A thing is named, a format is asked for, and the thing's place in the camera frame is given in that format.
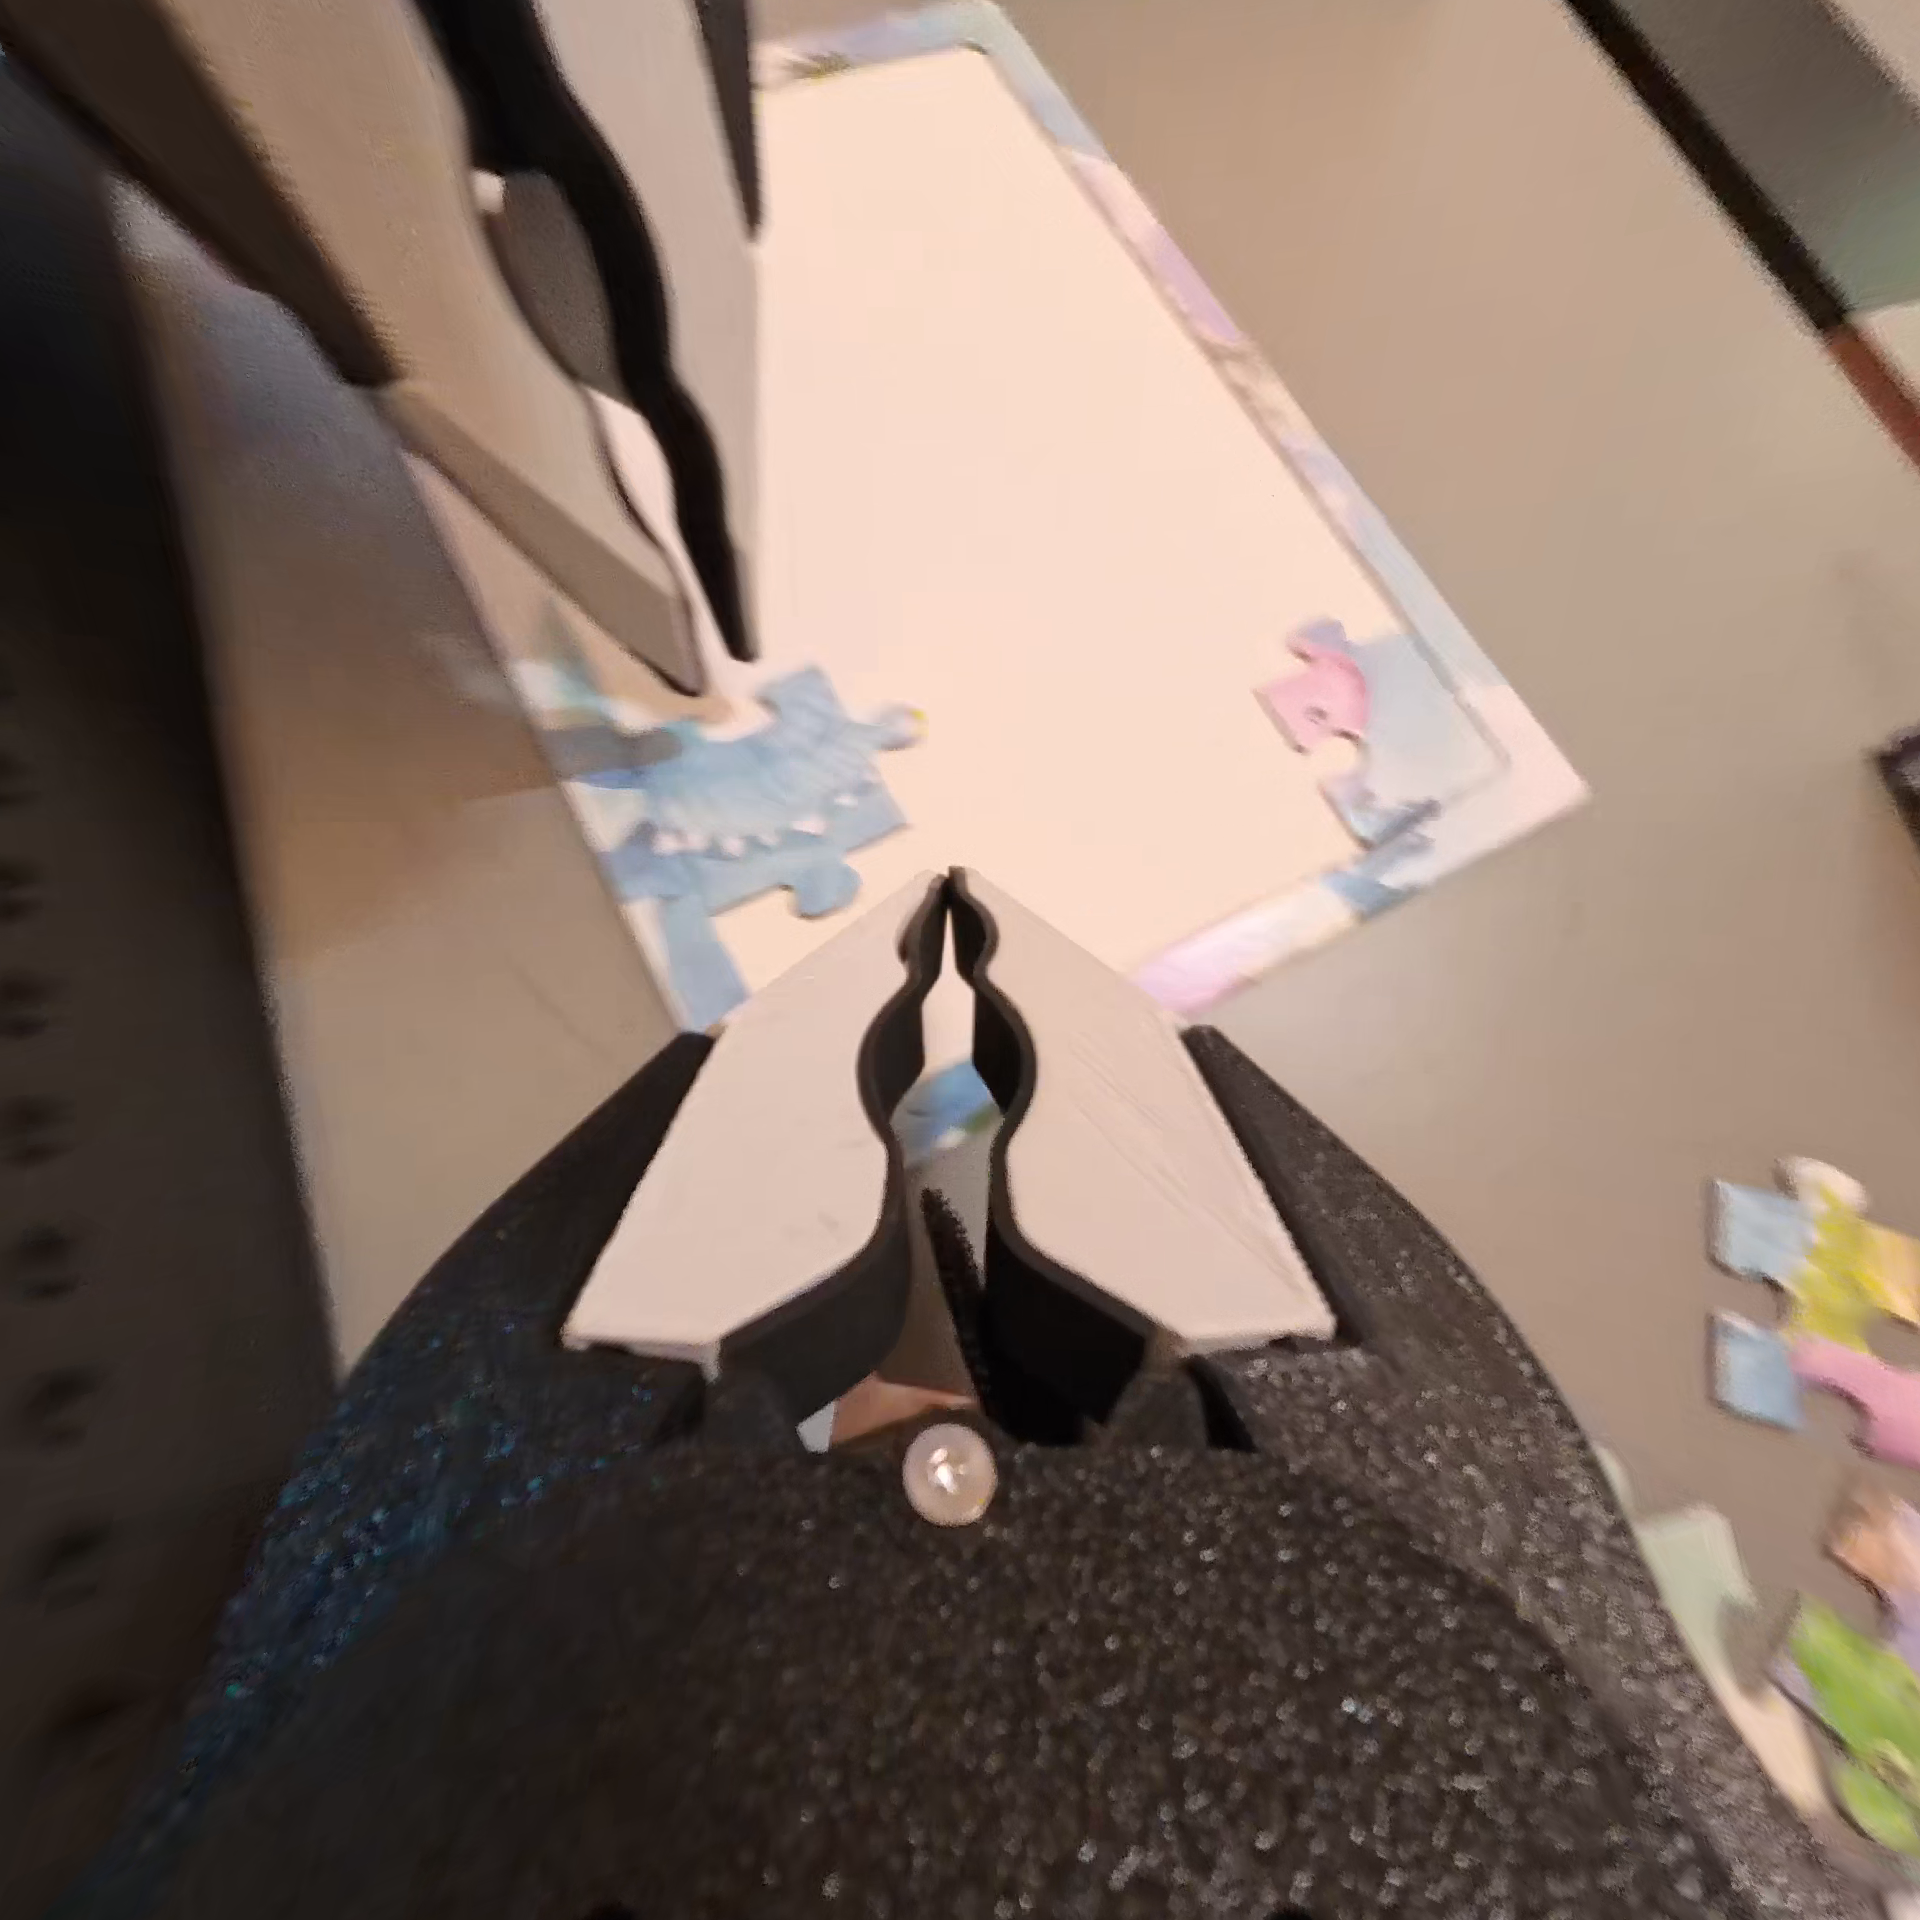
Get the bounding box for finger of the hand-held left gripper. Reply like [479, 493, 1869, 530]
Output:
[43, 0, 710, 698]
[445, 0, 762, 663]

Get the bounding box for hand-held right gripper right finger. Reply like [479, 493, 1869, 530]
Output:
[956, 870, 1340, 1374]

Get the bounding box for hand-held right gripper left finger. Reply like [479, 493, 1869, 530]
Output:
[561, 875, 954, 1380]

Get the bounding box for light blue printed puzzle piece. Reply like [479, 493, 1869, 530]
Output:
[569, 667, 927, 921]

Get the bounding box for landscape jigsaw puzzle board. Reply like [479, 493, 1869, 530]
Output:
[403, 37, 1592, 1161]

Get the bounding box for pink corner puzzle piece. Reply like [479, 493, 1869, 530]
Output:
[1256, 619, 1505, 847]

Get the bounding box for joined printed puzzle pieces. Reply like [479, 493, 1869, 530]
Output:
[1709, 1158, 1920, 1464]

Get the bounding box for pile of puzzle pieces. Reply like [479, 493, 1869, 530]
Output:
[1596, 1154, 1920, 1863]

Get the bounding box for grey desk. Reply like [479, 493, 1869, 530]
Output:
[104, 0, 1920, 1879]

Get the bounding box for adjacent white desk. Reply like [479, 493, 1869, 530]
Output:
[1566, 0, 1920, 438]

